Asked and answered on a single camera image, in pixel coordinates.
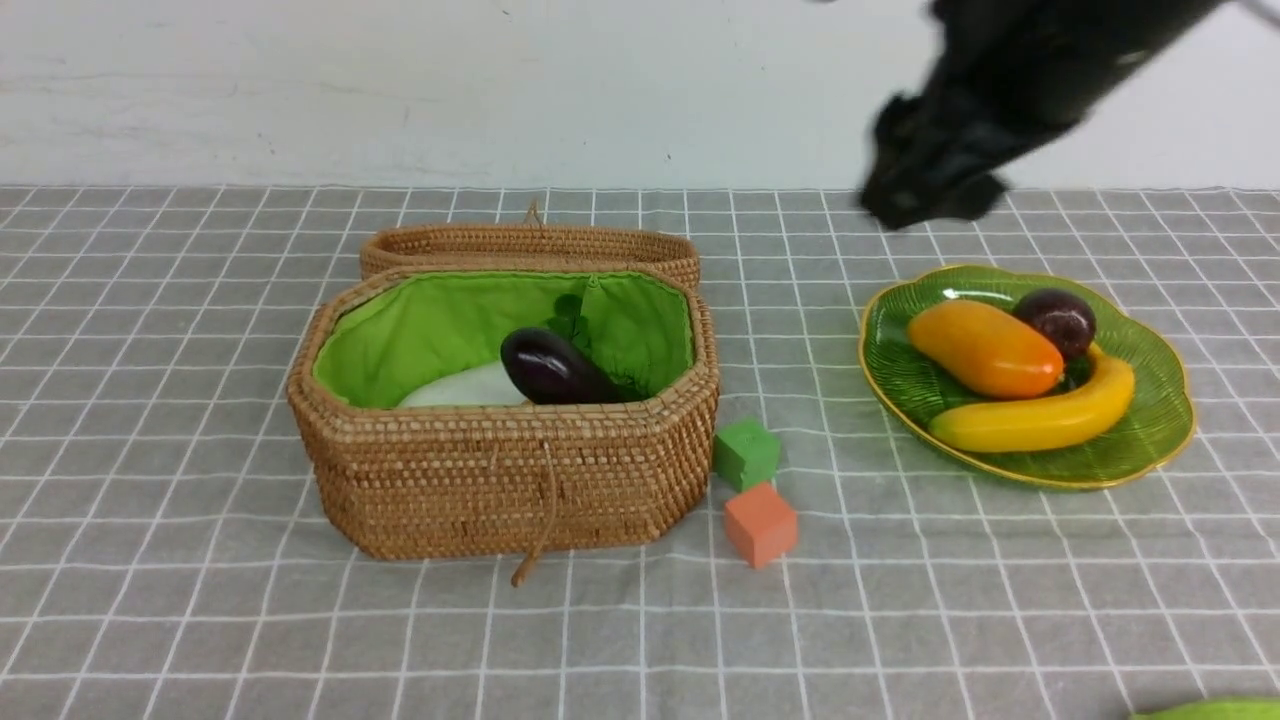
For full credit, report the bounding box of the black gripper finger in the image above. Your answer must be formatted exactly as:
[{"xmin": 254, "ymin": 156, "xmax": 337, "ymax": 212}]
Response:
[{"xmin": 858, "ymin": 176, "xmax": 936, "ymax": 231}]

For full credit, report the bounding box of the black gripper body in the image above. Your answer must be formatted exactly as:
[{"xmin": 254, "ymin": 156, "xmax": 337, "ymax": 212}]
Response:
[{"xmin": 870, "ymin": 88, "xmax": 1071, "ymax": 199}]

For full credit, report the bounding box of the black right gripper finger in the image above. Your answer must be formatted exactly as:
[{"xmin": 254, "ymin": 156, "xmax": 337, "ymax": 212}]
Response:
[{"xmin": 931, "ymin": 173, "xmax": 1009, "ymax": 222}]

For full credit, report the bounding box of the orange yellow mango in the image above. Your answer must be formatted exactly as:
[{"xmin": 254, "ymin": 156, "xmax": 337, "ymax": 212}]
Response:
[{"xmin": 906, "ymin": 299, "xmax": 1065, "ymax": 400}]

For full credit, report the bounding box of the dark purple round fruit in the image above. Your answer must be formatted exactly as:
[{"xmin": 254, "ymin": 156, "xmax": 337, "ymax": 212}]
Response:
[{"xmin": 1010, "ymin": 287, "xmax": 1097, "ymax": 363}]

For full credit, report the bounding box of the yellow banana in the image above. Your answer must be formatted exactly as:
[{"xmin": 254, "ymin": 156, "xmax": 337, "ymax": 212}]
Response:
[{"xmin": 927, "ymin": 348, "xmax": 1137, "ymax": 454}]

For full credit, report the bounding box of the dark purple eggplant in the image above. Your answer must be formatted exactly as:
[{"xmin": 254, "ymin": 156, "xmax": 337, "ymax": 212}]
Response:
[{"xmin": 500, "ymin": 327, "xmax": 625, "ymax": 405}]

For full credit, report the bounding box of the light green cucumber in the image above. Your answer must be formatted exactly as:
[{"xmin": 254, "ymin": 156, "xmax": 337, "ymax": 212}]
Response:
[{"xmin": 1130, "ymin": 697, "xmax": 1280, "ymax": 720}]

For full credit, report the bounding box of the white radish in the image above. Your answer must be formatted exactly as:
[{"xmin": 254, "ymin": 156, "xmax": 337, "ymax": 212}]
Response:
[{"xmin": 397, "ymin": 361, "xmax": 529, "ymax": 407}]

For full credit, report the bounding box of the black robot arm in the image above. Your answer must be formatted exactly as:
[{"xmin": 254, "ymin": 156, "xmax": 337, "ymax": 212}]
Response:
[{"xmin": 858, "ymin": 1, "xmax": 1219, "ymax": 231}]

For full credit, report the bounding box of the green foam cube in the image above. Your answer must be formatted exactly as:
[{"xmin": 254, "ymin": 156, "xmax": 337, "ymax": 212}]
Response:
[{"xmin": 712, "ymin": 416, "xmax": 782, "ymax": 493}]

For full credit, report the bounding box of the green glass leaf plate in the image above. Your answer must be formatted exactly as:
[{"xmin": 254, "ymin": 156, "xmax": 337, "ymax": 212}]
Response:
[{"xmin": 858, "ymin": 265, "xmax": 1196, "ymax": 489}]

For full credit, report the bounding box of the orange foam cube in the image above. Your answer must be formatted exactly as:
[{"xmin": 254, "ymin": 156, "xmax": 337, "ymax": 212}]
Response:
[{"xmin": 724, "ymin": 483, "xmax": 799, "ymax": 569}]

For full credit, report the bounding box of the woven wicker basket lid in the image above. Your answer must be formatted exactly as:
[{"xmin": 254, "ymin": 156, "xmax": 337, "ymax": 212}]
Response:
[{"xmin": 358, "ymin": 202, "xmax": 701, "ymax": 288}]

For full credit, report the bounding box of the woven wicker basket green lining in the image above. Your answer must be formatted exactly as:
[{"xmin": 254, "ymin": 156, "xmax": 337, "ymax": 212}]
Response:
[{"xmin": 285, "ymin": 263, "xmax": 722, "ymax": 589}]

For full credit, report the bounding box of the grey checked tablecloth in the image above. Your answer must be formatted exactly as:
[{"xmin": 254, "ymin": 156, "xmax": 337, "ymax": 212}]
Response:
[{"xmin": 1, "ymin": 187, "xmax": 1279, "ymax": 719}]

